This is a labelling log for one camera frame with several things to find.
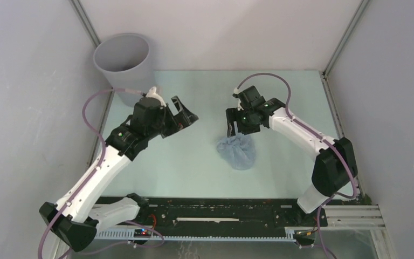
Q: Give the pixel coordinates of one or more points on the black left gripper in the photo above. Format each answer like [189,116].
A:
[186,117]

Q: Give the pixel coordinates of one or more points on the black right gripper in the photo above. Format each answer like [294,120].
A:
[233,115]

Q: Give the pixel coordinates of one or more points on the blue translucent trash bag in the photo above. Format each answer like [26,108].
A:
[238,151]

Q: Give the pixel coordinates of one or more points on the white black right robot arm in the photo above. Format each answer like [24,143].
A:
[334,159]

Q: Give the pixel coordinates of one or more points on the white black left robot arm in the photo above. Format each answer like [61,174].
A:
[72,218]

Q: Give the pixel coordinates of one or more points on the grey plastic trash bin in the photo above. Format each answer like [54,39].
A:
[126,61]

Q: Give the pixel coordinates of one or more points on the small electronics board with leds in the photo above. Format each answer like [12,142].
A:
[138,233]

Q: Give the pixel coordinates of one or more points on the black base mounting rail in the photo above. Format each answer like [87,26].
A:
[195,215]

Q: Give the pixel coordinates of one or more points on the aluminium frame rail right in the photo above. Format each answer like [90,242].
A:
[326,73]

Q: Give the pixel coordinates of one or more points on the aluminium frame rail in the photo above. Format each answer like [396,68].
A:
[88,26]
[326,73]

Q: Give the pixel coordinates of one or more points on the white slotted cable duct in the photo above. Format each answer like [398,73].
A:
[125,234]

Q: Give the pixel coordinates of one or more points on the aluminium frame rail left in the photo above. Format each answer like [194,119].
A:
[88,26]

